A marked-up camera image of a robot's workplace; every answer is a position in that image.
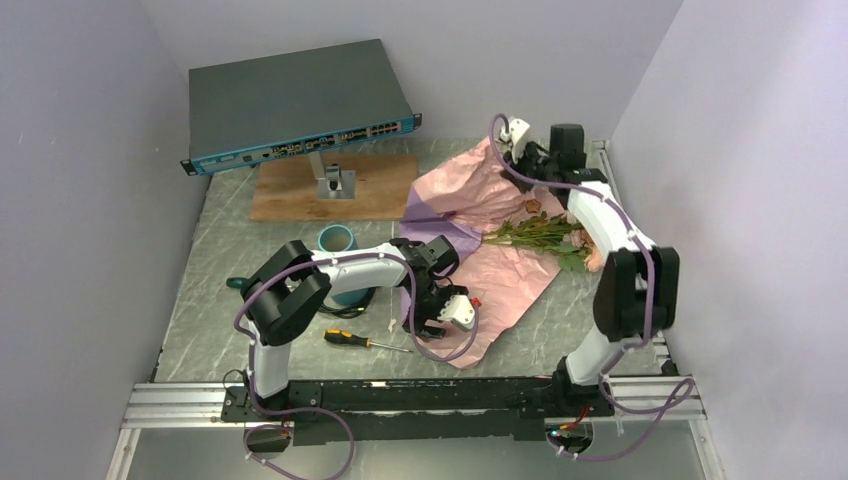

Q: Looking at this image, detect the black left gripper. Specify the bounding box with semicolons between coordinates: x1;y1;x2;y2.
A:
403;279;468;342

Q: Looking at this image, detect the pink purple wrapping paper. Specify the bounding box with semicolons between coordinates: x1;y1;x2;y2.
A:
399;139;565;369

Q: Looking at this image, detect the purple flower bouquet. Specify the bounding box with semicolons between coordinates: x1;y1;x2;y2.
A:
482;199;605;273

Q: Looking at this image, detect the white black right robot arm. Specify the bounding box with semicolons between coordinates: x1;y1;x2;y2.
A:
494;118;680;415

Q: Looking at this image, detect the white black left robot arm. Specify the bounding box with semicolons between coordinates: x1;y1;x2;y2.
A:
234;236;479;420

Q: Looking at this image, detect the teal vase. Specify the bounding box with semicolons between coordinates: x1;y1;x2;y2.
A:
317;224;370;309

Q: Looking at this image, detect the orange black screwdriver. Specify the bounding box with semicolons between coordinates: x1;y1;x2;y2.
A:
323;328;411;353

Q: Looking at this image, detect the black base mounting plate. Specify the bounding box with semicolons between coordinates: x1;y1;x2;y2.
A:
220;375;613;446

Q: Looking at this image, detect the grey metal stand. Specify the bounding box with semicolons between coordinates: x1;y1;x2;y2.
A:
308;152;356;200

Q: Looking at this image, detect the brown wooden board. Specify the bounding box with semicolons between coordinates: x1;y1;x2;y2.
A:
249;154;419;223

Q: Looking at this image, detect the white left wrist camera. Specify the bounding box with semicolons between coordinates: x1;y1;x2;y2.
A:
436;295;478;332

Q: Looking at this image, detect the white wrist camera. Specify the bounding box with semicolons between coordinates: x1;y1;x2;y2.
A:
436;295;478;332
497;117;531;159

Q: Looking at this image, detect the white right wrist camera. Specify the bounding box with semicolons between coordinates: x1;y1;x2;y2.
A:
497;117;531;159

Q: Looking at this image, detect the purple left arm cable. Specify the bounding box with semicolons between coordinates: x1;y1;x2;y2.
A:
233;250;482;480

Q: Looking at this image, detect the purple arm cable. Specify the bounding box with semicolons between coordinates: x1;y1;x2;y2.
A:
488;113;696;463
233;250;482;480

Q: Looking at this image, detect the black coiled cable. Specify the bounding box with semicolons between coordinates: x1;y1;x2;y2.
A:
317;291;379;319

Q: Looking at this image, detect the green handled screwdriver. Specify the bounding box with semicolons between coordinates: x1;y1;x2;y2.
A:
225;277;248;291

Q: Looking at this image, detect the grey teal network switch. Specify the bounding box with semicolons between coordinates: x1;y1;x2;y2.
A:
180;39;423;176

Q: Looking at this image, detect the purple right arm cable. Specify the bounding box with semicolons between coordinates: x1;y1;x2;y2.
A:
488;113;696;463

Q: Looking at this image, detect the aluminium frame rail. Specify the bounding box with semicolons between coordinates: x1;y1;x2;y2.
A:
107;376;726;479

